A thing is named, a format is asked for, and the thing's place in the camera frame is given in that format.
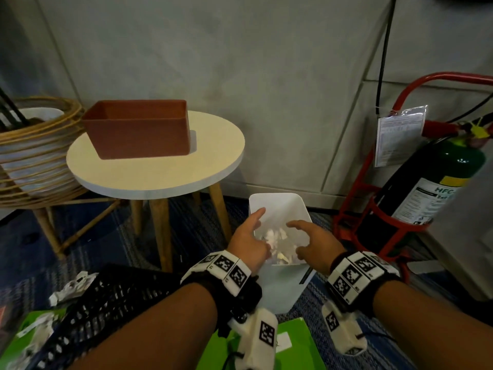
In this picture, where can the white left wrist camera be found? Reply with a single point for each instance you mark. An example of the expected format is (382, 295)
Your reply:
(258, 339)

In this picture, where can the crumpled white paper waste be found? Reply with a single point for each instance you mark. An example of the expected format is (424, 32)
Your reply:
(279, 244)

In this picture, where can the black plastic crate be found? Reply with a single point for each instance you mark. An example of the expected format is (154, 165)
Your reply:
(108, 296)

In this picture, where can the white plastic part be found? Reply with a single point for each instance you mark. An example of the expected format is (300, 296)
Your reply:
(36, 325)
(30, 348)
(75, 285)

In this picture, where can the dark plant stems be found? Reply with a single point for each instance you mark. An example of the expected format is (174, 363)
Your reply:
(10, 109)

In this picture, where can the person's right hand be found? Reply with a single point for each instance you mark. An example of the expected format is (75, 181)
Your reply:
(321, 248)

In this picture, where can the left wrist marker band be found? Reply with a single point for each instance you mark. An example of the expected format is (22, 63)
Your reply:
(227, 271)

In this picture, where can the person's left thumb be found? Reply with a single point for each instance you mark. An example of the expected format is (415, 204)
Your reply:
(264, 251)

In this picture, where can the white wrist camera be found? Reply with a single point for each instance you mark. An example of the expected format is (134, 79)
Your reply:
(342, 331)
(258, 339)

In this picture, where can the white waste bin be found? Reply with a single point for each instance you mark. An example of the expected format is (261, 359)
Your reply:
(283, 287)

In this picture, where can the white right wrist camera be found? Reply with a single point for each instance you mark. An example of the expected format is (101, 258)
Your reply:
(342, 331)

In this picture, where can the grey cabinet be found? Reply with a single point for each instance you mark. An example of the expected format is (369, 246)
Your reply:
(466, 235)

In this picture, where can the round white side table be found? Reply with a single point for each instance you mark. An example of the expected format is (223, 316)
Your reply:
(161, 169)

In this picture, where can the person's right forearm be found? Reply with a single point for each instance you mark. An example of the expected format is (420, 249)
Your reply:
(427, 327)

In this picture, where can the right wrist marker band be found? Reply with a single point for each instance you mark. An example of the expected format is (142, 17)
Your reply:
(354, 277)

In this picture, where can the person's right thumb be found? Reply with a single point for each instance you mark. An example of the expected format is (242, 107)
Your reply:
(302, 252)

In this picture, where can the rattan basket stand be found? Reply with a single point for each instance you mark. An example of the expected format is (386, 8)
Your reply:
(36, 165)

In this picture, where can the paper tag in sleeve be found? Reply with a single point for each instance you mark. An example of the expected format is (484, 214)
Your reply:
(399, 136)

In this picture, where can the brown rectangular box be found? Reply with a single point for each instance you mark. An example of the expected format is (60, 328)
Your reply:
(138, 130)

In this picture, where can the wrist marker band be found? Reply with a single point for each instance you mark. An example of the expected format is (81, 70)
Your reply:
(227, 271)
(354, 277)

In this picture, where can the yellow safety tag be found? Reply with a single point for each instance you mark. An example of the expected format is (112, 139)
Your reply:
(478, 131)

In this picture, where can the person's left hand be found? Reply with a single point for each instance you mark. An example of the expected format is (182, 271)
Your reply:
(244, 246)

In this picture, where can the person's left forearm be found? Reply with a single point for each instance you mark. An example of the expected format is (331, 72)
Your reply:
(154, 331)

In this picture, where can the red extinguisher trolley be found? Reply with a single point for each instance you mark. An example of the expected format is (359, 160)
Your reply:
(360, 184)

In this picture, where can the green flat box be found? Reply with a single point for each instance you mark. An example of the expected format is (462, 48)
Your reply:
(302, 344)

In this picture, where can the green fire extinguisher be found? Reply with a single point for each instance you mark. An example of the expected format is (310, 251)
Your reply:
(435, 181)

